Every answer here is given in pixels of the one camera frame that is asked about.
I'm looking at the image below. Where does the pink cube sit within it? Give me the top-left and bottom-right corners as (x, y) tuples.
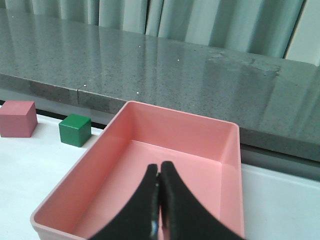
(0, 100), (38, 138)

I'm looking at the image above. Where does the grey-green curtain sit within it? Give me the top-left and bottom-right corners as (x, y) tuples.
(0, 0), (320, 66)

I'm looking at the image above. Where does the grey stone counter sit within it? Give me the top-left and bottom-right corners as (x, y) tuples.
(0, 8), (320, 180)

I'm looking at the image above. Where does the green cube middle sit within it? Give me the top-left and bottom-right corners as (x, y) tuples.
(58, 113), (92, 148)

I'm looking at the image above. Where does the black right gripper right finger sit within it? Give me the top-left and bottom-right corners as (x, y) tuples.
(159, 161), (243, 240)

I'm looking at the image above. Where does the pink plastic bin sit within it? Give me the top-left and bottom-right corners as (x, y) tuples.
(30, 100), (246, 240)

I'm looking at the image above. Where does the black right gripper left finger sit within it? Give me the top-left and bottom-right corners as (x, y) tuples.
(91, 164), (160, 240)

